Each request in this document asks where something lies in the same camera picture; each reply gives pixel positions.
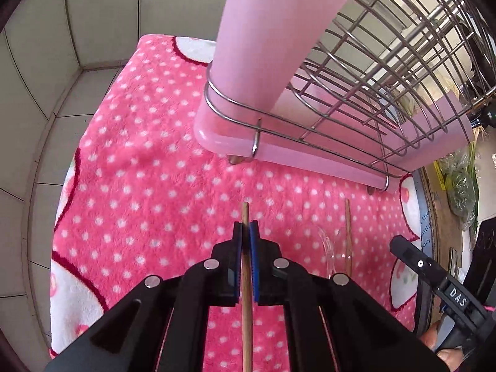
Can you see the clear plastic spoon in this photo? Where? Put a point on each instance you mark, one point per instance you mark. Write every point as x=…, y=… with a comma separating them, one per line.
x=327, y=246

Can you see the person's right hand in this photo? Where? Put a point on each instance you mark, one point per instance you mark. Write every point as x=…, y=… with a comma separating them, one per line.
x=428, y=339

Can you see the pink plastic drip tray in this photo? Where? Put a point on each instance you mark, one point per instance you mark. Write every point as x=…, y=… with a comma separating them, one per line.
x=217, y=135

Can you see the tall pink plastic cup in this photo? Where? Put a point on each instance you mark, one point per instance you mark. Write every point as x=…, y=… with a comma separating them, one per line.
x=271, y=27

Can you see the plastic bag of vegetables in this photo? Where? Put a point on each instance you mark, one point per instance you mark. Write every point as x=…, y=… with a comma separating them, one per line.
x=461, y=190

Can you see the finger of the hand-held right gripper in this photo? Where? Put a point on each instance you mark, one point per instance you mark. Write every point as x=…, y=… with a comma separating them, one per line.
x=420, y=263
x=484, y=263

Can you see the light wooden chopstick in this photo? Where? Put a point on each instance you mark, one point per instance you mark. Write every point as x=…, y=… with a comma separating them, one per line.
x=247, y=337
x=348, y=232

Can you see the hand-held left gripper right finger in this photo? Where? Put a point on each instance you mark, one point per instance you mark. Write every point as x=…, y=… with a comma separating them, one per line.
x=255, y=255

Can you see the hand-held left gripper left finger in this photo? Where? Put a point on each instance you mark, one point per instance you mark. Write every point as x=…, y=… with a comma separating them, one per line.
x=237, y=240

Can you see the pink polka dot blanket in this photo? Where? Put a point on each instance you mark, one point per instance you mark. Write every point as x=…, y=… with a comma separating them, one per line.
x=155, y=162

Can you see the grey kitchen cabinets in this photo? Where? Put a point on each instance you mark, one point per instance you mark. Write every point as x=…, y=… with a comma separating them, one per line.
x=104, y=7

